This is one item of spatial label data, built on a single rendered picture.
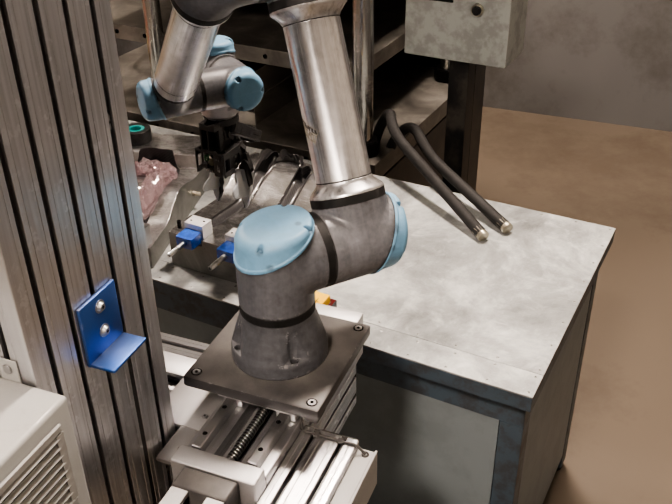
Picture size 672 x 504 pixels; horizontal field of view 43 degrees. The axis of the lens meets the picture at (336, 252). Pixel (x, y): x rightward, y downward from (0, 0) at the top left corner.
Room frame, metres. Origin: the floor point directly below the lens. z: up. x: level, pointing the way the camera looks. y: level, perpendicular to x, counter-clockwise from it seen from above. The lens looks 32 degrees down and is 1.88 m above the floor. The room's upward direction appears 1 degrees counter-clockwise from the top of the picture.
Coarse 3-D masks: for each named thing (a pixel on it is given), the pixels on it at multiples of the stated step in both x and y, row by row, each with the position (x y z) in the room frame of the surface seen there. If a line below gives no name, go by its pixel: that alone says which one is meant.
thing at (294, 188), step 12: (264, 156) 1.96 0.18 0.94; (276, 156) 1.98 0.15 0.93; (288, 156) 1.94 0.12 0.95; (264, 168) 1.95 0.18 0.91; (300, 168) 1.90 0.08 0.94; (300, 180) 1.89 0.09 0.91; (252, 192) 1.86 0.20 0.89; (288, 192) 1.84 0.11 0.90; (240, 204) 1.83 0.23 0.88; (288, 204) 1.80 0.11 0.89; (216, 216) 1.76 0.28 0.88; (228, 216) 1.76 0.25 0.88
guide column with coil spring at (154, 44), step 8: (144, 0) 2.66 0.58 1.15; (152, 0) 2.66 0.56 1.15; (144, 8) 2.66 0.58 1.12; (152, 8) 2.65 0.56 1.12; (144, 16) 2.66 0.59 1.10; (152, 16) 2.65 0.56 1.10; (160, 16) 2.67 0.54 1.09; (152, 24) 2.65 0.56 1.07; (160, 24) 2.67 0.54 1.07; (152, 32) 2.65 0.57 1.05; (160, 32) 2.66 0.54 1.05; (152, 40) 2.65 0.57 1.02; (160, 40) 2.66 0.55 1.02; (152, 48) 2.65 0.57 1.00; (160, 48) 2.66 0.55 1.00; (152, 56) 2.66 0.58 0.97; (152, 64) 2.66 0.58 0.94; (152, 72) 2.66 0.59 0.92
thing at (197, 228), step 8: (192, 216) 1.69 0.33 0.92; (184, 224) 1.67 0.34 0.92; (192, 224) 1.66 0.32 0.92; (200, 224) 1.66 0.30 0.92; (208, 224) 1.67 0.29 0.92; (184, 232) 1.64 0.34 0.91; (192, 232) 1.64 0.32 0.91; (200, 232) 1.64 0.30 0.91; (208, 232) 1.66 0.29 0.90; (176, 240) 1.63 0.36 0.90; (184, 240) 1.62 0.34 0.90; (192, 240) 1.62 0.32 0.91; (200, 240) 1.64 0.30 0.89; (176, 248) 1.60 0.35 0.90; (192, 248) 1.61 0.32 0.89; (168, 256) 1.57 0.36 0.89
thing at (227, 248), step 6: (234, 228) 1.65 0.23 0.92; (228, 234) 1.62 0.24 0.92; (234, 234) 1.62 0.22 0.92; (228, 240) 1.61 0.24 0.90; (222, 246) 1.59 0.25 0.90; (228, 246) 1.59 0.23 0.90; (222, 252) 1.57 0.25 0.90; (228, 252) 1.57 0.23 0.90; (222, 258) 1.56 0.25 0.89; (228, 258) 1.57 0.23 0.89; (216, 264) 1.54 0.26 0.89; (210, 270) 1.52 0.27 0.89
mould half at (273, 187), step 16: (256, 160) 1.95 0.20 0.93; (272, 176) 1.89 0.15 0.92; (288, 176) 1.88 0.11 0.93; (224, 192) 1.87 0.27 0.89; (272, 192) 1.84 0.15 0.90; (304, 192) 1.82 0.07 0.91; (208, 208) 1.80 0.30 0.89; (224, 208) 1.80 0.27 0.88; (256, 208) 1.80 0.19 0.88; (304, 208) 1.78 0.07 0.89; (224, 224) 1.71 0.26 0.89; (208, 240) 1.64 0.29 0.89; (224, 240) 1.64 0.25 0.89; (176, 256) 1.68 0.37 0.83; (192, 256) 1.65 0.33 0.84; (208, 256) 1.63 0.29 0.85; (208, 272) 1.63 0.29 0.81; (224, 272) 1.61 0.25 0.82
